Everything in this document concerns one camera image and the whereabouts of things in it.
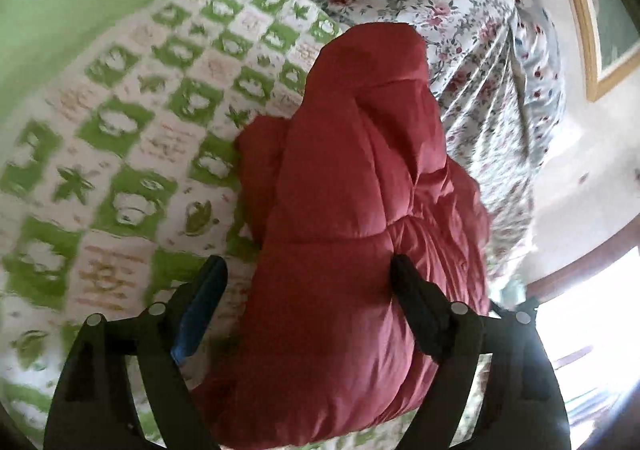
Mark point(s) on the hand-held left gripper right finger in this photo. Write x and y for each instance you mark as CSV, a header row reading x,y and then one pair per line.
x,y
420,310

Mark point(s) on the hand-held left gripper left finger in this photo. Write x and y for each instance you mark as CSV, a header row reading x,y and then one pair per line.
x,y
195,325

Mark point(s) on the red quilted jacket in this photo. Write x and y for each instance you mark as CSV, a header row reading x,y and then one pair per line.
x,y
340,190

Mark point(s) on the green checked blanket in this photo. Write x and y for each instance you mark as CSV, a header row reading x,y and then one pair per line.
x,y
125,130

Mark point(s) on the small-flower print pillow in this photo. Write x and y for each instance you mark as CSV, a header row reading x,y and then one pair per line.
x,y
542,60

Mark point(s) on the window with wooden frame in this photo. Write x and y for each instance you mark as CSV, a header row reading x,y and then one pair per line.
x,y
590,265

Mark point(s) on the wooden picture frame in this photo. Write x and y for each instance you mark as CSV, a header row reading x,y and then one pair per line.
x,y
582,30

